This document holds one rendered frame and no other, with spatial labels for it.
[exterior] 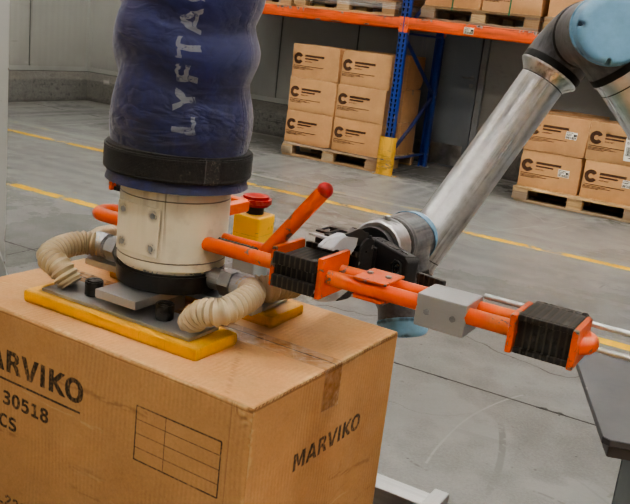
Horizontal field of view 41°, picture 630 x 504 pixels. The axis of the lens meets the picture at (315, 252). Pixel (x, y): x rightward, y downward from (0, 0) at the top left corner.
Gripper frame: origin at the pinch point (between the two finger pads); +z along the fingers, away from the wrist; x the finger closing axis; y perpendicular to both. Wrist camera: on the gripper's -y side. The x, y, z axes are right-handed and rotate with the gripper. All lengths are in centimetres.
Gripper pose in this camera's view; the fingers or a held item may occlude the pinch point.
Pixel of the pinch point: (324, 272)
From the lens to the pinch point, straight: 120.2
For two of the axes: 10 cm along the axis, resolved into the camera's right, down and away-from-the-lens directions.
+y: -8.5, -2.4, 4.7
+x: 1.3, -9.6, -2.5
